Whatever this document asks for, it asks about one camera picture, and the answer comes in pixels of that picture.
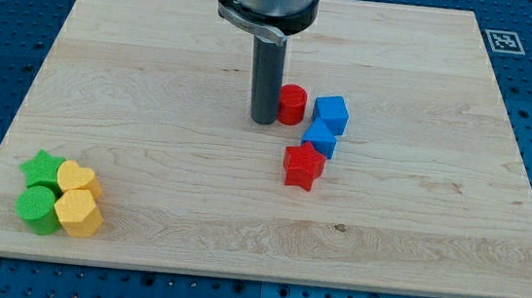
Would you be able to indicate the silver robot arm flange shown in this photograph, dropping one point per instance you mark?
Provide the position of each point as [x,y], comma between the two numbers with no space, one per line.
[270,21]

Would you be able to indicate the yellow heart block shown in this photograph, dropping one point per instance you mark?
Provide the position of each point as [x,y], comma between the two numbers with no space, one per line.
[71,176]

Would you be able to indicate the red star block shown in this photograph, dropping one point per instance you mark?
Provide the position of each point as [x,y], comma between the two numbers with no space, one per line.
[303,164]

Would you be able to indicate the red cylinder block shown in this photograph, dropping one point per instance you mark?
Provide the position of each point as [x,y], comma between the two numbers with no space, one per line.
[293,100]

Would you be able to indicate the blue triangular block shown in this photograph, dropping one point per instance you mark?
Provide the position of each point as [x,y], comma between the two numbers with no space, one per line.
[321,137]

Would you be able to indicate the blue cube block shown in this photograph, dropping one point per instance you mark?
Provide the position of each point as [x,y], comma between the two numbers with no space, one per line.
[333,111]

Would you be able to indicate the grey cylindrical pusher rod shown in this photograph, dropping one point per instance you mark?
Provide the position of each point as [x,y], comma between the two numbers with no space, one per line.
[266,80]

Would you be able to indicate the light wooden board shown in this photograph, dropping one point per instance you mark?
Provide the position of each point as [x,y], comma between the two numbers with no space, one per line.
[426,193]

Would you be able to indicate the yellow hexagon block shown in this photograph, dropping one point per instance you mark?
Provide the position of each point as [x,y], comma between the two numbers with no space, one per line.
[78,213]

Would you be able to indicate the green star block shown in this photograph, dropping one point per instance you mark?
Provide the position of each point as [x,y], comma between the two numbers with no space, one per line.
[42,170]

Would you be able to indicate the green cylinder block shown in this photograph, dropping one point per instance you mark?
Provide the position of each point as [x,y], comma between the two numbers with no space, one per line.
[36,208]

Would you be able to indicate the white fiducial marker tag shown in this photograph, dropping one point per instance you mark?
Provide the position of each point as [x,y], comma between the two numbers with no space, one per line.
[504,42]

